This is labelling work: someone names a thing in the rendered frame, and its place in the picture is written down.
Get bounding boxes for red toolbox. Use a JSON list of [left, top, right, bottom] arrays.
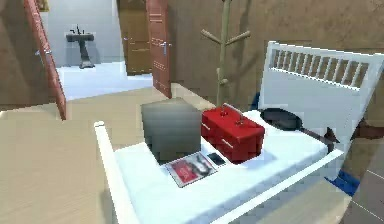
[[200, 102, 266, 164]]

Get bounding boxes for red and grey magazine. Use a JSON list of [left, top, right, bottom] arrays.
[[164, 151, 218, 189]]

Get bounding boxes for white bed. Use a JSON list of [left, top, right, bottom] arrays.
[[93, 40, 384, 224]]

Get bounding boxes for grey cube block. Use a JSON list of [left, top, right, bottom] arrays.
[[140, 97, 203, 164]]

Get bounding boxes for red room door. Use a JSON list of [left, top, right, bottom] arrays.
[[145, 0, 173, 100], [23, 0, 68, 121]]

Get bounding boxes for wooden coat stand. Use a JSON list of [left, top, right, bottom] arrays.
[[200, 0, 252, 108]]

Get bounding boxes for black frying pan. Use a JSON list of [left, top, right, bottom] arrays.
[[259, 107, 341, 145]]

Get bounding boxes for black phone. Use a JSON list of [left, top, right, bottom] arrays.
[[206, 152, 227, 167]]

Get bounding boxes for blue cloth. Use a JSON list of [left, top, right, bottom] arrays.
[[324, 169, 362, 198]]

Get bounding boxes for brown room door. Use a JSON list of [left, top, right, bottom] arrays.
[[116, 0, 153, 77]]

